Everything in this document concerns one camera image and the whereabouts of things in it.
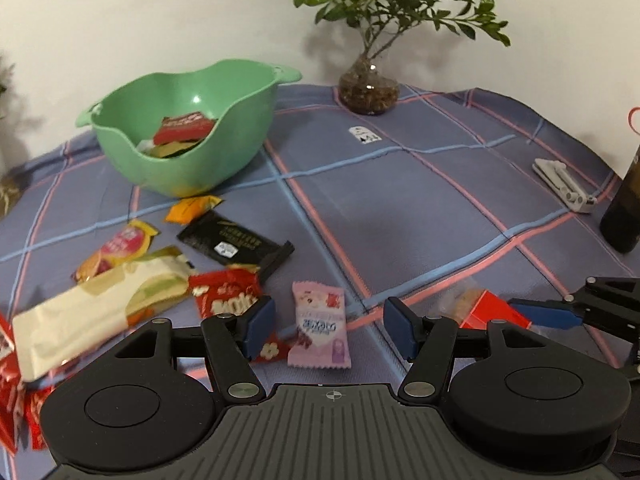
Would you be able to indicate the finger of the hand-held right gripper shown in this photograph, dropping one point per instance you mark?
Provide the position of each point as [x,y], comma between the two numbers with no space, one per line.
[550,312]

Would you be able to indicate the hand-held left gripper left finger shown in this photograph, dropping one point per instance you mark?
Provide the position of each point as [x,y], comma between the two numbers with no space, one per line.
[259,327]

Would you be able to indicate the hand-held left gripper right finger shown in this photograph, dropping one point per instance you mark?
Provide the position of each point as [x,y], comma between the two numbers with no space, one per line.
[400,327]

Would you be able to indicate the pink candy packet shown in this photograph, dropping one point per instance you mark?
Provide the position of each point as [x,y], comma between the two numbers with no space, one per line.
[320,330]

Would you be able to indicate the red box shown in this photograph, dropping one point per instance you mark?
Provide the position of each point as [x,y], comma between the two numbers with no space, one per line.
[487,310]

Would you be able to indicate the green plastic bowl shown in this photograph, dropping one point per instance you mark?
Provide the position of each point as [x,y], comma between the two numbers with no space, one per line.
[240,125]

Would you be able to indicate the large red snack packet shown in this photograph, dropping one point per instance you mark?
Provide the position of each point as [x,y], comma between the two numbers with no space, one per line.
[180,127]

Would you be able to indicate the red white snack packet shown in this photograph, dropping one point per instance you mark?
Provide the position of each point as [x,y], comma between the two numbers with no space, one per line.
[7,375]

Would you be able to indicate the small red packet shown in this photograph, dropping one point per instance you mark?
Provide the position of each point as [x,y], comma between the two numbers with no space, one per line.
[225,295]

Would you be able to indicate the black packet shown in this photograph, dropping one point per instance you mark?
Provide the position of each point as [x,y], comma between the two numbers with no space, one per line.
[225,242]

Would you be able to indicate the dark glass bottle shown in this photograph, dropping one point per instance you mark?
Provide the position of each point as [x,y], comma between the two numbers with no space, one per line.
[622,210]

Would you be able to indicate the white folded stand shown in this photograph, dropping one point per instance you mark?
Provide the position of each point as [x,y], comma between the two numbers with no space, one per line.
[565,185]

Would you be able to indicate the blue plaid tablecloth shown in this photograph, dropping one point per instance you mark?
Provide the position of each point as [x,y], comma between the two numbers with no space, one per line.
[425,200]

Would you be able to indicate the small orange packet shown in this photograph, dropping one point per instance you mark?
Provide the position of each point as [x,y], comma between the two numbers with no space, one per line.
[187,208]

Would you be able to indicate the pink yellow packet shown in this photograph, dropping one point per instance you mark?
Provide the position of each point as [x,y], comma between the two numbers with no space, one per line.
[120,247]

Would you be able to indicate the cream green long packet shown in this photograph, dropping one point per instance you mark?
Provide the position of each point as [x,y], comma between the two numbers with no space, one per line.
[75,320]

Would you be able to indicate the plant in round glass vase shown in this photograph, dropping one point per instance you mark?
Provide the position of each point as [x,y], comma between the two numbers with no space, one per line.
[370,87]

